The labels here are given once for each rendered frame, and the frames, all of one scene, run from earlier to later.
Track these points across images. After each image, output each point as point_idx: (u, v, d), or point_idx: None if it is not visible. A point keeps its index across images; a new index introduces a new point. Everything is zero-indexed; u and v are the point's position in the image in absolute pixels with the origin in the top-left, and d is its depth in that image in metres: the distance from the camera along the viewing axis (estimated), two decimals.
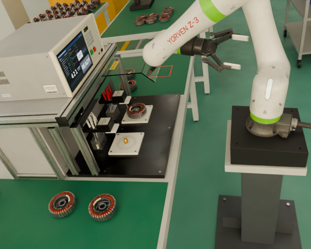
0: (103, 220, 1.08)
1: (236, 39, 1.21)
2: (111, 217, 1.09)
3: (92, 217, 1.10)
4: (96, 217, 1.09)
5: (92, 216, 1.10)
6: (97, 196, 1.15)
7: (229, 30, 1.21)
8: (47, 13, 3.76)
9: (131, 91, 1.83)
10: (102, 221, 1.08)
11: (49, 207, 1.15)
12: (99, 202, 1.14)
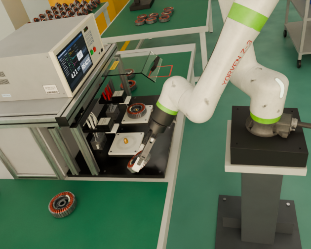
0: (146, 160, 1.16)
1: (140, 147, 1.24)
2: (150, 156, 1.18)
3: None
4: None
5: None
6: (128, 163, 1.23)
7: None
8: (47, 13, 3.76)
9: (131, 91, 1.83)
10: (146, 162, 1.16)
11: (49, 207, 1.15)
12: None
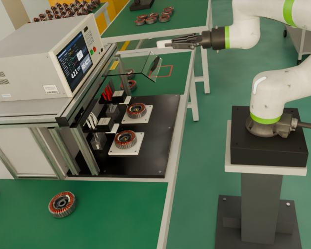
0: (132, 145, 1.34)
1: (167, 41, 1.24)
2: (136, 142, 1.37)
3: (121, 147, 1.34)
4: (125, 146, 1.34)
5: (121, 147, 1.34)
6: (116, 135, 1.40)
7: None
8: (47, 13, 3.76)
9: (131, 91, 1.83)
10: (131, 146, 1.35)
11: (49, 207, 1.15)
12: (120, 139, 1.39)
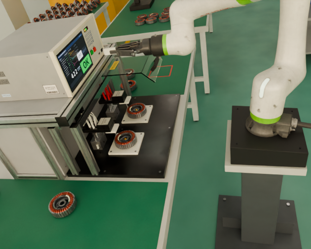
0: (132, 145, 1.34)
1: (112, 49, 1.30)
2: (136, 142, 1.37)
3: (121, 147, 1.34)
4: (125, 146, 1.34)
5: (121, 147, 1.34)
6: (116, 135, 1.40)
7: None
8: (47, 13, 3.76)
9: (131, 91, 1.83)
10: (131, 146, 1.35)
11: (49, 207, 1.15)
12: (120, 139, 1.39)
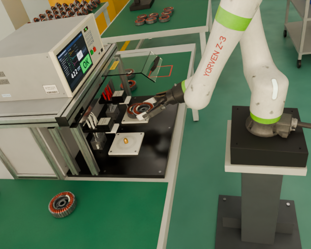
0: None
1: (150, 100, 1.44)
2: None
3: None
4: None
5: None
6: (135, 105, 1.44)
7: None
8: (47, 13, 3.76)
9: (131, 91, 1.83)
10: (149, 117, 1.39)
11: (49, 207, 1.15)
12: (138, 109, 1.44)
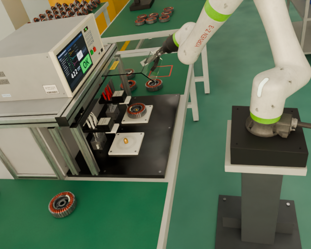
0: (156, 89, 1.78)
1: (157, 50, 1.72)
2: (161, 88, 1.79)
3: (148, 89, 1.79)
4: (151, 89, 1.78)
5: (148, 89, 1.79)
6: (148, 80, 1.84)
7: None
8: (47, 13, 3.76)
9: (131, 91, 1.83)
10: (156, 90, 1.78)
11: (49, 207, 1.15)
12: (150, 84, 1.84)
